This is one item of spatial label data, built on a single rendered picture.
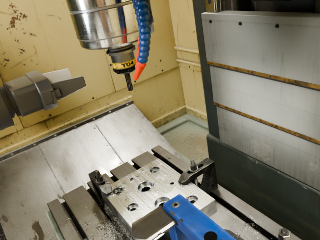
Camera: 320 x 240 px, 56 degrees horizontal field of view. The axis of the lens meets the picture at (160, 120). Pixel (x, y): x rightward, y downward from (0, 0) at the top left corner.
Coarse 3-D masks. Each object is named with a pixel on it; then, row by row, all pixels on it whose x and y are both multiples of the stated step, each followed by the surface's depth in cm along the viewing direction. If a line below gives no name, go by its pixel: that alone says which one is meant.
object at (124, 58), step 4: (132, 52) 64; (112, 56) 63; (116, 56) 63; (120, 56) 63; (124, 56) 63; (128, 56) 63; (132, 56) 64; (112, 60) 64; (116, 60) 63; (120, 60) 63; (124, 60) 63; (128, 60) 63; (124, 68) 64
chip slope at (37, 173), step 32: (64, 128) 168; (96, 128) 173; (128, 128) 175; (0, 160) 155; (32, 160) 156; (64, 160) 157; (96, 160) 158; (128, 160) 160; (0, 192) 143; (32, 192) 144; (64, 192) 145; (32, 224) 134
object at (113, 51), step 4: (128, 44) 62; (132, 44) 64; (112, 48) 61; (116, 48) 61; (120, 48) 62; (124, 48) 62; (128, 48) 62; (132, 48) 63; (108, 52) 64; (112, 52) 62; (116, 52) 62; (120, 52) 62; (124, 52) 62; (128, 52) 62
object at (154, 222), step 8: (160, 208) 54; (144, 216) 53; (152, 216) 52; (160, 216) 52; (168, 216) 52; (136, 224) 51; (144, 224) 51; (152, 224) 51; (160, 224) 50; (168, 224) 50; (136, 232) 50; (144, 232) 50; (152, 232) 49; (160, 232) 49
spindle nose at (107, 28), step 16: (80, 0) 53; (96, 0) 52; (112, 0) 53; (128, 0) 54; (80, 16) 55; (96, 16) 54; (112, 16) 54; (128, 16) 55; (80, 32) 57; (96, 32) 55; (112, 32) 55; (128, 32) 56; (96, 48) 57
